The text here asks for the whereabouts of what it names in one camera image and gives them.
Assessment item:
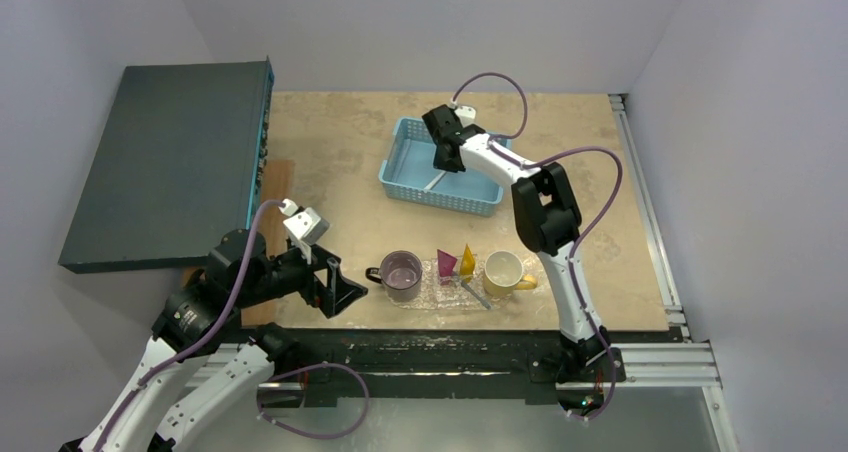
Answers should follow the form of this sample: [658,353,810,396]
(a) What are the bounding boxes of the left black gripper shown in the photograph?
[237,236,367,314]

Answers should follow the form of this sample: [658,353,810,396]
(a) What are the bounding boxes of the light blue perforated basket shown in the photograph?
[378,117,504,217]

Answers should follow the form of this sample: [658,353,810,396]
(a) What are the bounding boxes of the purple translucent mug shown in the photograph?
[365,250,423,302]

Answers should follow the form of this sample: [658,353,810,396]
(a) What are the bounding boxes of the pink toothpaste tube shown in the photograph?
[437,249,458,286]

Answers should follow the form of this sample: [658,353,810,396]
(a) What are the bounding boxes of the clear textured oval tray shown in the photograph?
[388,258,511,311]

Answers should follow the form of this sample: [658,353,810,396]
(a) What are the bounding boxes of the yellow toothpaste tube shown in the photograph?
[458,244,476,283]

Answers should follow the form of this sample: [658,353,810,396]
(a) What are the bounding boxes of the grey toothbrush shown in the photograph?
[455,275,492,310]

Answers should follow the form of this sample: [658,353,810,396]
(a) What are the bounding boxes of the yellow mug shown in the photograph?
[482,250,538,297]

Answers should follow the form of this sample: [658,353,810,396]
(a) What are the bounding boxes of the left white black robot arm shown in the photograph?
[60,229,368,451]

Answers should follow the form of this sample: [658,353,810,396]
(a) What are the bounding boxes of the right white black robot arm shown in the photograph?
[422,105,615,379]

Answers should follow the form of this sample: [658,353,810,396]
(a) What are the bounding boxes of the dark grey flat box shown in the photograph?
[58,59,275,274]

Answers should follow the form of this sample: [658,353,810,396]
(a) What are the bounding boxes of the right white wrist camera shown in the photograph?
[448,103,477,123]

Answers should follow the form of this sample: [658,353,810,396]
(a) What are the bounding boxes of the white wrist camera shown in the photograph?
[448,103,477,123]
[279,199,330,264]

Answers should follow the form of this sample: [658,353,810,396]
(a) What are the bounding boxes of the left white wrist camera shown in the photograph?
[279,199,330,264]

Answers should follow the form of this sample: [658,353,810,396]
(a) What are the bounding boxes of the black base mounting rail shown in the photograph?
[260,327,683,412]

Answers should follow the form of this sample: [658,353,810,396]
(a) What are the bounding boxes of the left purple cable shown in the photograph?
[89,199,370,452]

